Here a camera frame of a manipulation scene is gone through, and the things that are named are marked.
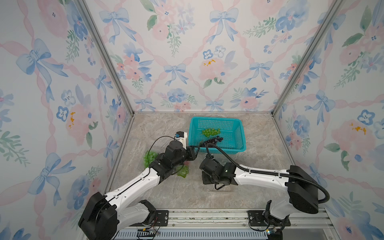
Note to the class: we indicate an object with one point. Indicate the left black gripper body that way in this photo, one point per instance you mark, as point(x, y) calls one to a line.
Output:
point(188, 154)

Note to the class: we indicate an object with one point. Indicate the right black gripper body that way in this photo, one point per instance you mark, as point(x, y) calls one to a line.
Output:
point(204, 167)

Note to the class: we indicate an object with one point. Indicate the small green grape bunch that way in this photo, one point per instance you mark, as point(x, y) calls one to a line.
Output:
point(211, 132)

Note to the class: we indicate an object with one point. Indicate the green grape leaf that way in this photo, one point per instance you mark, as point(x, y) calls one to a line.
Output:
point(183, 172)

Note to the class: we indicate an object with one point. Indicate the purple red grape bunch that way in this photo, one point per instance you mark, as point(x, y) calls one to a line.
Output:
point(214, 141)

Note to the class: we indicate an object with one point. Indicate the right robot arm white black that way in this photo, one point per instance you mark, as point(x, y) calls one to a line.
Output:
point(302, 194)

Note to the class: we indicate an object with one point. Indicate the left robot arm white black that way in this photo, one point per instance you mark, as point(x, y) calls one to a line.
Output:
point(106, 214)

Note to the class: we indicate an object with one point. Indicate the teal plastic basket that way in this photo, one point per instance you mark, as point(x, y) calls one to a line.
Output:
point(227, 134)

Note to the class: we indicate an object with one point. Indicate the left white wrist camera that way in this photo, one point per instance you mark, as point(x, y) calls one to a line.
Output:
point(182, 137)

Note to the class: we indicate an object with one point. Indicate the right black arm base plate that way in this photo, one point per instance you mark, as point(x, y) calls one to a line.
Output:
point(257, 219)

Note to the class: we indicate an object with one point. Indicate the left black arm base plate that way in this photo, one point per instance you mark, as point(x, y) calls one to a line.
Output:
point(157, 218)

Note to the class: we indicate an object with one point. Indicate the aluminium front rail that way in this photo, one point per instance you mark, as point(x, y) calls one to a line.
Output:
point(205, 224)

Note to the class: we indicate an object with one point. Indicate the left aluminium corner post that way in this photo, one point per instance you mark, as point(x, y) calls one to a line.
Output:
point(90, 23)

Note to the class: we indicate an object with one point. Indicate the aluminium corner post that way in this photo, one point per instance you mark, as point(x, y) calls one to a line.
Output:
point(90, 23)
point(328, 19)

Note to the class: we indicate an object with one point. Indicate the right aluminium corner post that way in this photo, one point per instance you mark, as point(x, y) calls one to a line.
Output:
point(328, 19)

